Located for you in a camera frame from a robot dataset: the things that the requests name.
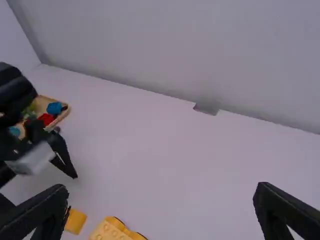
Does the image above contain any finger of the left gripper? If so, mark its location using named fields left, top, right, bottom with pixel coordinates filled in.
left=0, top=161, right=15, bottom=189
left=48, top=130, right=79, bottom=180

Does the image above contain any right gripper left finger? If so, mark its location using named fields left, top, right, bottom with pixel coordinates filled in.
left=0, top=183, right=73, bottom=240

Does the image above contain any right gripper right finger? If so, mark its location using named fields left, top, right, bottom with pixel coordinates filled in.
left=252, top=181, right=320, bottom=240

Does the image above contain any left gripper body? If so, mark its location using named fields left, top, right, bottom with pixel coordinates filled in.
left=0, top=120, right=52, bottom=163

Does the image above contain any yellow toy car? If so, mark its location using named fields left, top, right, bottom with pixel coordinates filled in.
left=87, top=216, right=148, bottom=240

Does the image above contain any red toy brick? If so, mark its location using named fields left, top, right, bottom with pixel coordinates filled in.
left=37, top=112, right=57, bottom=127

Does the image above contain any green toy brick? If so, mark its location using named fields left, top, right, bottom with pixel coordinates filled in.
left=22, top=104, right=38, bottom=120

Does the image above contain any small teal toy brick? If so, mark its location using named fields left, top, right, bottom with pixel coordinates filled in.
left=8, top=126, right=22, bottom=137

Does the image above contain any blue toy brick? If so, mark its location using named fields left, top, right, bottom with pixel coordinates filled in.
left=46, top=101, right=63, bottom=115

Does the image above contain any tan tray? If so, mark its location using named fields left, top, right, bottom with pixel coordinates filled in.
left=18, top=94, right=72, bottom=141

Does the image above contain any yellow toy brick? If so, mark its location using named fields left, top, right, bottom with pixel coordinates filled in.
left=64, top=208, right=88, bottom=235

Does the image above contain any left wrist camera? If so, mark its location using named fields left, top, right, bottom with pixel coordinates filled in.
left=4, top=140, right=57, bottom=176

